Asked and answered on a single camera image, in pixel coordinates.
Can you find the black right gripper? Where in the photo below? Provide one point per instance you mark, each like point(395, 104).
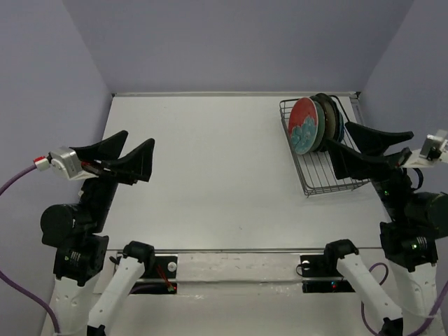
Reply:
point(346, 159)

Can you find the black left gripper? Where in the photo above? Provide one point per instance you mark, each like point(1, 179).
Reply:
point(131, 166)

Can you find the teal scalloped beaded plate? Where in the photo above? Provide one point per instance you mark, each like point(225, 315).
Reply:
point(342, 119)

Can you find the dark teal blossom plate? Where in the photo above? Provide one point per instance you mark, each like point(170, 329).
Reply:
point(330, 122)

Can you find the mint green flower plate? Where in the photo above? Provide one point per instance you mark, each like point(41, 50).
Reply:
point(321, 125)

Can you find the grey rimmed cream plate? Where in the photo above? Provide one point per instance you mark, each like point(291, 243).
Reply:
point(335, 112)

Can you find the red and blue floral plate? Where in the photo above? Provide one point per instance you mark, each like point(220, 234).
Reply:
point(302, 125)

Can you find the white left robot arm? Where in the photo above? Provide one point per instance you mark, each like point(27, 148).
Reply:
point(74, 230)

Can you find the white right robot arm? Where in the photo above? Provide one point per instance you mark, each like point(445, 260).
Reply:
point(412, 256)

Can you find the black wire dish rack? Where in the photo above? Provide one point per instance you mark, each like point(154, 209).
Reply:
point(314, 169)

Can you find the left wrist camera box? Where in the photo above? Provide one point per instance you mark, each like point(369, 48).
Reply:
point(66, 164)

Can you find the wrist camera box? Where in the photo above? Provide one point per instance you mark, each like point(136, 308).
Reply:
point(66, 164)
point(433, 152)

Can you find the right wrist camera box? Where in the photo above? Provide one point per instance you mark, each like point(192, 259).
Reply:
point(433, 152)

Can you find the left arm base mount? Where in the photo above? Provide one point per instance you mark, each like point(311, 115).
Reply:
point(161, 279)

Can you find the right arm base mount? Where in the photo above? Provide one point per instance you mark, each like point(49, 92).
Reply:
point(318, 277)

